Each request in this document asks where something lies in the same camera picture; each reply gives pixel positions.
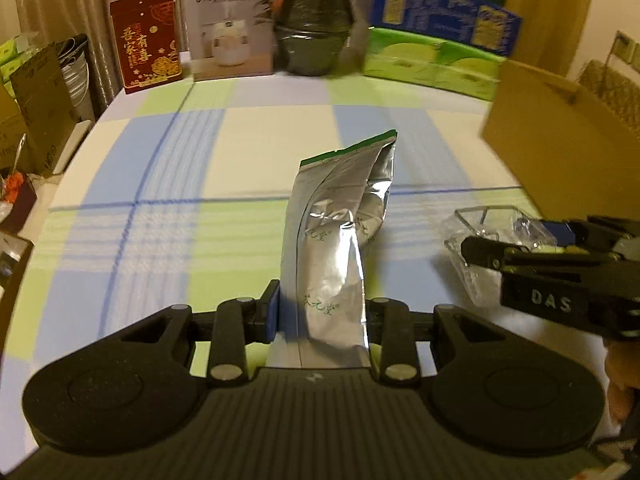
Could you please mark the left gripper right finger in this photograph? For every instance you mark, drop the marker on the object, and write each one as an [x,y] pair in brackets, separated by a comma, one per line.
[389,325]

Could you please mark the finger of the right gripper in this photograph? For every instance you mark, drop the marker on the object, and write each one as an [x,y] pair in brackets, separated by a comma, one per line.
[491,254]
[568,232]

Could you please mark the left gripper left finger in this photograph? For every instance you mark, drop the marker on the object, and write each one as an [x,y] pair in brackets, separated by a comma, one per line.
[237,323]

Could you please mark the clear plastic hook package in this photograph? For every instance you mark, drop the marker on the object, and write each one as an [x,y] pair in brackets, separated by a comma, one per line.
[504,223]

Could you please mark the silver foil pouch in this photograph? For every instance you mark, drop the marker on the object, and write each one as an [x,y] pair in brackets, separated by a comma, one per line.
[337,206]

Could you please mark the person's hand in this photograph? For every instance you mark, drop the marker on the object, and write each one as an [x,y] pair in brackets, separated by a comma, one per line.
[622,368]

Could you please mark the quilted beige chair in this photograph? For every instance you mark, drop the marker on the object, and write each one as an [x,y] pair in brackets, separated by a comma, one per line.
[617,92]

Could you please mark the green tissue pack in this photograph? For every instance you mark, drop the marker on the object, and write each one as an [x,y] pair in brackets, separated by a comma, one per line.
[432,62]

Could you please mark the tan curtain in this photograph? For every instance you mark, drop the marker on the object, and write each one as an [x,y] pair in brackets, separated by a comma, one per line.
[550,32]

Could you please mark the blue carton box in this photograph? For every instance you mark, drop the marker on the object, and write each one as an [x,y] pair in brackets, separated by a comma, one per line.
[476,23]

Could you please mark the brown side cardboard box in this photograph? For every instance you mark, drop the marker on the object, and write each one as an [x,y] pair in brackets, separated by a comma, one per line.
[53,94]

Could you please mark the dark wrapped pot stack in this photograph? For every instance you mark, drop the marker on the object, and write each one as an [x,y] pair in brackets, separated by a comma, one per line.
[311,34]

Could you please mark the red greeting card box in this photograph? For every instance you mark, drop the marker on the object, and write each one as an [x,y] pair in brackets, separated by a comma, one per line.
[146,43]

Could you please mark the white humidifier box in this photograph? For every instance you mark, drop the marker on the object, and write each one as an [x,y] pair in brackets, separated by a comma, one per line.
[229,38]

